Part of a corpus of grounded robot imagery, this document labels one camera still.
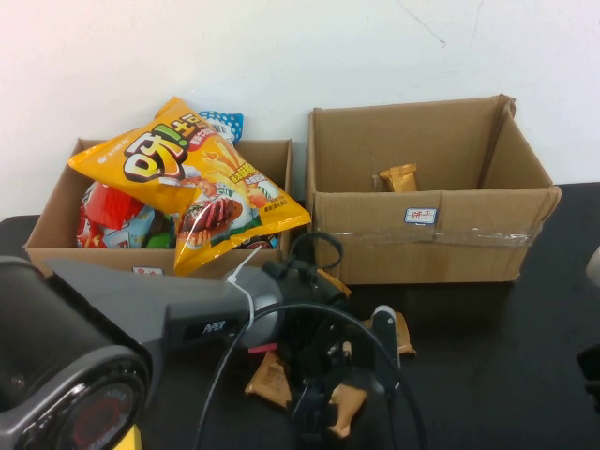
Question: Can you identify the white label on biscuit box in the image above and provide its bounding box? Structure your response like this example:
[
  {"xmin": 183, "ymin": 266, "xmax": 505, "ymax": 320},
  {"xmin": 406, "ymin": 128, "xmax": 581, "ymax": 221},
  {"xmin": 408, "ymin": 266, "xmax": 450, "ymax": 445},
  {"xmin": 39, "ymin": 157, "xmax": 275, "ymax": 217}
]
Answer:
[{"xmin": 404, "ymin": 206, "xmax": 438, "ymax": 226}]

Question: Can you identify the red crinkled snack bag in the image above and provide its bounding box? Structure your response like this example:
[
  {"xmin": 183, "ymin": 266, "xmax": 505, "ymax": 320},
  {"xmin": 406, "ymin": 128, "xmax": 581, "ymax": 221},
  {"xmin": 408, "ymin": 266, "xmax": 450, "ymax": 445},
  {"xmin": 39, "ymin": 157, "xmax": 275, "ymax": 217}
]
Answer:
[{"xmin": 85, "ymin": 181, "xmax": 147, "ymax": 231}]

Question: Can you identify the large cardboard box, biscuit label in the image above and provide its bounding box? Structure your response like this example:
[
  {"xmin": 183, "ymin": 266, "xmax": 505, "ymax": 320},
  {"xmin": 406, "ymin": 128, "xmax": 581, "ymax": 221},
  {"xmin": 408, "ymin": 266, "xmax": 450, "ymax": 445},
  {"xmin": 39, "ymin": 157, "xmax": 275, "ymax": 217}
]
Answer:
[{"xmin": 307, "ymin": 95, "xmax": 563, "ymax": 286}]

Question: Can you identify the short black left arm cable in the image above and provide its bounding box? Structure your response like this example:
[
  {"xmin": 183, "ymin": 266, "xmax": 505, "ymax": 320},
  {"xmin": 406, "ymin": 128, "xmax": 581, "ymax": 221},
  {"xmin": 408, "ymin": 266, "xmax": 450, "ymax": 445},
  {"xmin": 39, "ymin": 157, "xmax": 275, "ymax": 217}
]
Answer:
[{"xmin": 285, "ymin": 231, "xmax": 347, "ymax": 282}]

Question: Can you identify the light blue snack bag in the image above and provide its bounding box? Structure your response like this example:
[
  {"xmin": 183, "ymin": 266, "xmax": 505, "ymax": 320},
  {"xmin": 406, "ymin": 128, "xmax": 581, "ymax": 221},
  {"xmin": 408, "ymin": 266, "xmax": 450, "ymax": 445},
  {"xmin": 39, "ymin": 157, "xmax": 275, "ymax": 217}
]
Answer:
[{"xmin": 103, "ymin": 205, "xmax": 158, "ymax": 248}]

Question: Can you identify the dark snack bag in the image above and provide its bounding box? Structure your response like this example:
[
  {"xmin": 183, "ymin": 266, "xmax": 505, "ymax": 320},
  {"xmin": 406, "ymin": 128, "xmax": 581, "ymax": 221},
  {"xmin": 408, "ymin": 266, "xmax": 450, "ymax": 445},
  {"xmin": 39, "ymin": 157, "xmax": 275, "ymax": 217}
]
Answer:
[{"xmin": 232, "ymin": 232, "xmax": 281, "ymax": 250}]

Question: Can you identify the brown biscuit packet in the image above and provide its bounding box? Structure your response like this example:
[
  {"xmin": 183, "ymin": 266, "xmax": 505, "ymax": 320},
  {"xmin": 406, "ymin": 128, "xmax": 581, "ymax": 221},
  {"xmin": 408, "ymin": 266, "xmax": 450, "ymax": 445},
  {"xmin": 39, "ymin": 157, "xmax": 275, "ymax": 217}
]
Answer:
[
  {"xmin": 359, "ymin": 310, "xmax": 418, "ymax": 358},
  {"xmin": 244, "ymin": 350, "xmax": 368, "ymax": 440}
]

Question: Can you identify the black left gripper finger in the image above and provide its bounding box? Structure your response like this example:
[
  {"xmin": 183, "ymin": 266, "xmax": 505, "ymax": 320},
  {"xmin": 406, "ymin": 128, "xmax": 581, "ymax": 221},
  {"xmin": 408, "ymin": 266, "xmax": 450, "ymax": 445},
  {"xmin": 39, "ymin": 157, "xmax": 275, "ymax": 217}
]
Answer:
[
  {"xmin": 318, "ymin": 397, "xmax": 341, "ymax": 441},
  {"xmin": 288, "ymin": 383, "xmax": 321, "ymax": 450}
]

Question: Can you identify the black pastry snack packet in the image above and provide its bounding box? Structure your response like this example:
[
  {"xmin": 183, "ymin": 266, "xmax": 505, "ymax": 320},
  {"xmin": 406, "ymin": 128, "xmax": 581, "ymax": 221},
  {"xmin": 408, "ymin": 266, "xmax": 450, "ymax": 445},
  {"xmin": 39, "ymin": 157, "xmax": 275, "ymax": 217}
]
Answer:
[{"xmin": 317, "ymin": 268, "xmax": 353, "ymax": 301}]

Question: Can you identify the cardboard box with chips label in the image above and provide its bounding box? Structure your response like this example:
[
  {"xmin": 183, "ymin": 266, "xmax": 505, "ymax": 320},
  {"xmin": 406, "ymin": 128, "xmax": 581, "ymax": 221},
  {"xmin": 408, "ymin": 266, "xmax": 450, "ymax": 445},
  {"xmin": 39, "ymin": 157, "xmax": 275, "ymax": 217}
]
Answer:
[{"xmin": 23, "ymin": 138, "xmax": 295, "ymax": 282}]

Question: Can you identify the white left arm cable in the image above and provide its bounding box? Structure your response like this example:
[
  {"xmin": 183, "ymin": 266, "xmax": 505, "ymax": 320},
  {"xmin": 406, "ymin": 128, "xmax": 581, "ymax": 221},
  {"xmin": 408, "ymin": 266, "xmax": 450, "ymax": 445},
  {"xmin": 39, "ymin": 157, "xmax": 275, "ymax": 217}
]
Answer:
[{"xmin": 194, "ymin": 246, "xmax": 263, "ymax": 450}]

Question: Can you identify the large yellow chips bag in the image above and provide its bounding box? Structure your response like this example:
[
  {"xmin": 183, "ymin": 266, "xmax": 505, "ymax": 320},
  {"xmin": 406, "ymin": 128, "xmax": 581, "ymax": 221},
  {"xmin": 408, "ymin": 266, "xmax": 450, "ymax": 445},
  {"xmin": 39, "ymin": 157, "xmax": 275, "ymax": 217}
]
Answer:
[{"xmin": 67, "ymin": 96, "xmax": 313, "ymax": 278}]

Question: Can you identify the blue white dotted snack bag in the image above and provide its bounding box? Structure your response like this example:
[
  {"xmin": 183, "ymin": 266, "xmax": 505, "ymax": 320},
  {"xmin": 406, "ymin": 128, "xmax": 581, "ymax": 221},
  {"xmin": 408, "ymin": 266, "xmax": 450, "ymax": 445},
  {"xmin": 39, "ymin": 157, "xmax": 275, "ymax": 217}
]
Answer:
[{"xmin": 198, "ymin": 111, "xmax": 246, "ymax": 144}]

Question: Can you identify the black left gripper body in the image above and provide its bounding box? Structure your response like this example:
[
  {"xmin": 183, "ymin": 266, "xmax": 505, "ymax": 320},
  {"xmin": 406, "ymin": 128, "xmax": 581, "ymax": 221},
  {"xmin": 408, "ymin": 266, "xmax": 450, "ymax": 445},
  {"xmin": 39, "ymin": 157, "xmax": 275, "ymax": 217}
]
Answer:
[{"xmin": 280, "ymin": 304, "xmax": 402, "ymax": 402}]

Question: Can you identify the small golden snack packet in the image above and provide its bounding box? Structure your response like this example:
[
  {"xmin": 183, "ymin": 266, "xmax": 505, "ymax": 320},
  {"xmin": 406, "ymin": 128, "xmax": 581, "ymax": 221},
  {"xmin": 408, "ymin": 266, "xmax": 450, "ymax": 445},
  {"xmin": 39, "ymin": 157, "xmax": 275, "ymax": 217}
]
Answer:
[{"xmin": 373, "ymin": 163, "xmax": 419, "ymax": 193}]

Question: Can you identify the green snack bag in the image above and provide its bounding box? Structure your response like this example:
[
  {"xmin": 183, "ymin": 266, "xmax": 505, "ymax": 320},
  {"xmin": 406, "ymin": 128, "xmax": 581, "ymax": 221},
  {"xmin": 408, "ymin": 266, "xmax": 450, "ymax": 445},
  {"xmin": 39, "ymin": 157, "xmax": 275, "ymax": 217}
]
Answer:
[{"xmin": 142, "ymin": 213, "xmax": 178, "ymax": 249}]

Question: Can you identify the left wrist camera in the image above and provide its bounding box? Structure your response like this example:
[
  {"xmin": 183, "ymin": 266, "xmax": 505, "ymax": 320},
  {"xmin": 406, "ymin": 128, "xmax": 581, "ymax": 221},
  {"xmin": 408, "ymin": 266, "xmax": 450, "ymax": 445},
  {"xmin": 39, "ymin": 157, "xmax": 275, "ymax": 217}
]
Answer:
[{"xmin": 369, "ymin": 304, "xmax": 403, "ymax": 371}]

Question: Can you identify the red white snack bag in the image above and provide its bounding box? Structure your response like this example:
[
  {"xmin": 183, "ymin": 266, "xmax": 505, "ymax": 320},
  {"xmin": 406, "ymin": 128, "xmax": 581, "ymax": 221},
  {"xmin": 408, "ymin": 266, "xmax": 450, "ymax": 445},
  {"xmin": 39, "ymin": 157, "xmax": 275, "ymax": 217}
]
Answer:
[{"xmin": 76, "ymin": 205, "xmax": 110, "ymax": 248}]

